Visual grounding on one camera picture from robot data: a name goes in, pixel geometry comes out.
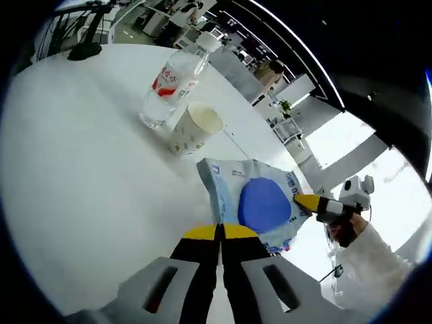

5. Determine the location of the packet with blue sponge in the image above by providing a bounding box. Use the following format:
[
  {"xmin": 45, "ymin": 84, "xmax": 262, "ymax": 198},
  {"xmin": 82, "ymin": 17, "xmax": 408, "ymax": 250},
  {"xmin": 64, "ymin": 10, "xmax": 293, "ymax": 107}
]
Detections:
[{"xmin": 196, "ymin": 157, "xmax": 317, "ymax": 256}]

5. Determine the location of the clear plastic water bottle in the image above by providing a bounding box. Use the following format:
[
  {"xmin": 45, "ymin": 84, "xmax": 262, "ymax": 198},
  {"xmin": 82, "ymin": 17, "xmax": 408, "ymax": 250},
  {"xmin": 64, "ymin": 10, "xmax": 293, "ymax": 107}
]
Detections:
[{"xmin": 139, "ymin": 33, "xmax": 222, "ymax": 129}]

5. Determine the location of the green potted plant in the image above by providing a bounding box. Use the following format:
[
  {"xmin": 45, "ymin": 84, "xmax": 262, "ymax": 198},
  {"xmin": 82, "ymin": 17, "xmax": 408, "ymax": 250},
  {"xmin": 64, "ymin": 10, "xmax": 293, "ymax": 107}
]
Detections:
[{"xmin": 278, "ymin": 99, "xmax": 294, "ymax": 119}]

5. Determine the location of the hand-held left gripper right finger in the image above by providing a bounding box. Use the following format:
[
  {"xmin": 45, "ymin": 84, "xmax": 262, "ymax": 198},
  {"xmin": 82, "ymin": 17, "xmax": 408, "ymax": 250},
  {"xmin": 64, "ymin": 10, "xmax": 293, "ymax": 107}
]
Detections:
[{"xmin": 221, "ymin": 224, "xmax": 372, "ymax": 324}]

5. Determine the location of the black tripod stand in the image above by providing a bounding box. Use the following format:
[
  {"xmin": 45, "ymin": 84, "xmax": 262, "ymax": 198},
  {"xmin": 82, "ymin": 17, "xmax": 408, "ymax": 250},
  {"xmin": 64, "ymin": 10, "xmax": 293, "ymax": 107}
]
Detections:
[{"xmin": 67, "ymin": 0, "xmax": 104, "ymax": 61}]

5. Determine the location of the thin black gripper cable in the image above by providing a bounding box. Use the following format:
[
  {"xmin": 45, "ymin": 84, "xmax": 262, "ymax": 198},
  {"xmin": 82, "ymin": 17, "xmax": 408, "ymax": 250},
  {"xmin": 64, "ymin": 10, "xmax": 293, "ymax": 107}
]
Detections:
[{"xmin": 319, "ymin": 264, "xmax": 345, "ymax": 283}]

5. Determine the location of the person's right hand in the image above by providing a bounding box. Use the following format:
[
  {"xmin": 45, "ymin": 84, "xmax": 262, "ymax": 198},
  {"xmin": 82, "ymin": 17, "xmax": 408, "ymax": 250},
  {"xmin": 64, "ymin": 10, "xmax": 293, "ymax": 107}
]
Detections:
[{"xmin": 329, "ymin": 215, "xmax": 368, "ymax": 249}]

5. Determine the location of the patterned paper cup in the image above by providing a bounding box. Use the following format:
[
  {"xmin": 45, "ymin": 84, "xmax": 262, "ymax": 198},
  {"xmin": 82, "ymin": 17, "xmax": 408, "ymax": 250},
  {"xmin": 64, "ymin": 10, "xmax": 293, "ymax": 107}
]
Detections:
[{"xmin": 167, "ymin": 102, "xmax": 225, "ymax": 159}]

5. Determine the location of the white power strip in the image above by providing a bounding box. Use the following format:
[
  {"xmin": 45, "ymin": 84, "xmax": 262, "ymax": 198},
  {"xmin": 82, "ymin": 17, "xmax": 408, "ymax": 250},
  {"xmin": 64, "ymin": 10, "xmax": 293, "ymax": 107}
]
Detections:
[{"xmin": 223, "ymin": 125, "xmax": 252, "ymax": 159}]

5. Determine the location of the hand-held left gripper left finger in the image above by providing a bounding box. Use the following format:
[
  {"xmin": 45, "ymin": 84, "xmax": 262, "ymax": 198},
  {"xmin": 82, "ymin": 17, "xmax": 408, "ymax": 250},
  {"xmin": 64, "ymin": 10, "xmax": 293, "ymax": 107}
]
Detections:
[{"xmin": 63, "ymin": 224, "xmax": 222, "ymax": 324}]

